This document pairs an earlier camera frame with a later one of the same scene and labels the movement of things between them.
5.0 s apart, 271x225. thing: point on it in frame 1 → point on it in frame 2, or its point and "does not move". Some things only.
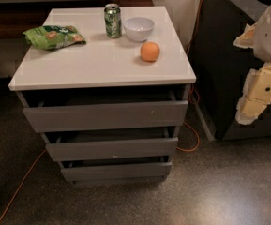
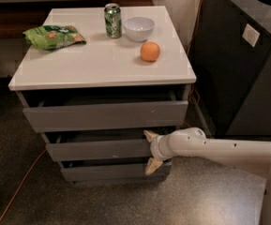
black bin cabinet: [219, 67] does not move
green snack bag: [50, 37] does not move
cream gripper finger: [248, 38] → [150, 135]
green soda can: [112, 20] does not move
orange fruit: [150, 52] does not move
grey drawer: [116, 143] does not move
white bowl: [139, 29] does not move
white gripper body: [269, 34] → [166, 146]
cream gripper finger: [261, 85] → [153, 165]
